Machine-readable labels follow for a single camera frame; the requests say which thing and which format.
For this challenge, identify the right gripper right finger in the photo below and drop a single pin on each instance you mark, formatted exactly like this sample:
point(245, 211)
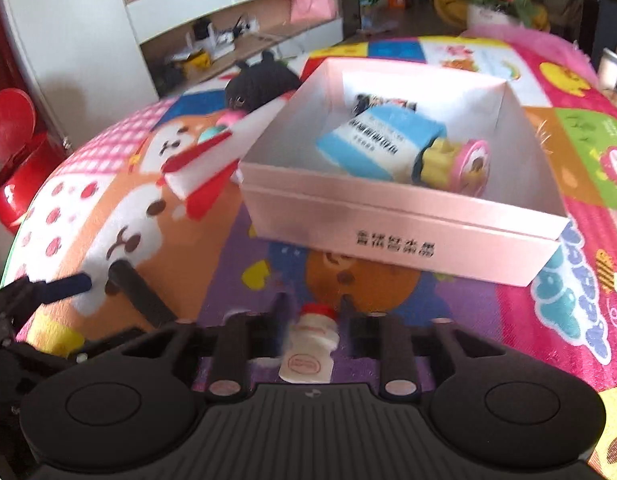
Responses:
point(384, 338)

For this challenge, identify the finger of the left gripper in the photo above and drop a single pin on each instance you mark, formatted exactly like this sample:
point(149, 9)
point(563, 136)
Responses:
point(142, 297)
point(57, 290)

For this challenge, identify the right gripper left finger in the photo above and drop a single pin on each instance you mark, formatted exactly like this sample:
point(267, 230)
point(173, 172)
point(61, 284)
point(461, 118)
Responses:
point(243, 338)

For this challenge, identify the small yogurt drink bottle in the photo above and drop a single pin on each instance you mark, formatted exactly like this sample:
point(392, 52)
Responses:
point(308, 349)

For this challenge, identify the white red foam rocket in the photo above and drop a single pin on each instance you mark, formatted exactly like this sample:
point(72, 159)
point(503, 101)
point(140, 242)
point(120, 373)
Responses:
point(198, 175)

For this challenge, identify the pink teal plush lollipop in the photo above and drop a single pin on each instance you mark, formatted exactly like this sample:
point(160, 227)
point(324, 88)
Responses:
point(228, 119)

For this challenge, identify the yellow pink plush toy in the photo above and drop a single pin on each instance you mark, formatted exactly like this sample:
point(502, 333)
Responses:
point(456, 167)

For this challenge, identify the blue white plush milk carton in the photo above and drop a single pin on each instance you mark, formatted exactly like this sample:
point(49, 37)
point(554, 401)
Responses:
point(381, 143)

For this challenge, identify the colourful cartoon play mat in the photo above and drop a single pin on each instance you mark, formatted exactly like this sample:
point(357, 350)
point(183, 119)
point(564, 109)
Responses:
point(517, 382)

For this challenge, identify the red trash bin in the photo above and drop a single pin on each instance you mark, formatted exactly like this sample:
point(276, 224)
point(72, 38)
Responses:
point(27, 157)

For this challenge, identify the pink cardboard box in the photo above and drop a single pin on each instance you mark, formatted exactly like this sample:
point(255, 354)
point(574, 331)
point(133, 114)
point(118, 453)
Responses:
point(296, 194)

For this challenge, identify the black plush cat toy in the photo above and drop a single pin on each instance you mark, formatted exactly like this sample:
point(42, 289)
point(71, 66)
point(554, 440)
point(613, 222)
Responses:
point(257, 84)

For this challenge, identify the yellow banana plush chair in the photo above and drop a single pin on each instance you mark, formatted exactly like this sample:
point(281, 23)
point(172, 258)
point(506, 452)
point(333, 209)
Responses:
point(452, 12)

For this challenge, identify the pink gift bag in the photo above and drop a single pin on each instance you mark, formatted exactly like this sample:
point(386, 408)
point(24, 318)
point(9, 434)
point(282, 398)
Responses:
point(312, 10)

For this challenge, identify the white metal cup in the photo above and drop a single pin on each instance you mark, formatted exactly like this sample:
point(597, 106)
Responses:
point(607, 69)

